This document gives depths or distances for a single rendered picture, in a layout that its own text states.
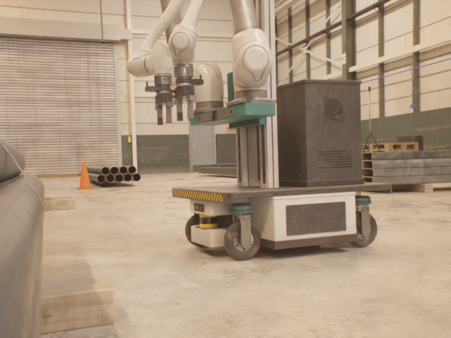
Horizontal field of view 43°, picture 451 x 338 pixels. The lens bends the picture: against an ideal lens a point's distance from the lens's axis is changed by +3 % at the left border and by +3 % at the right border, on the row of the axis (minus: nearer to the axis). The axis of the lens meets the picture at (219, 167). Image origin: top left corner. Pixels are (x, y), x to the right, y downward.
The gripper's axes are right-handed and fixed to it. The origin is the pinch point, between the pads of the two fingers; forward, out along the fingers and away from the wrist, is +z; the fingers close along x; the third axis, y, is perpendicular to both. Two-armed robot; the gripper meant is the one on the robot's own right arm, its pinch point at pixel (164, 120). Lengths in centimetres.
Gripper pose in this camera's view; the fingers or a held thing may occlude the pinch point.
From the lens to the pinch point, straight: 284.7
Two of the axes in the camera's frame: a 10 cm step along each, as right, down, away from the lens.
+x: -4.3, 0.0, 9.0
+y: 9.0, -0.3, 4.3
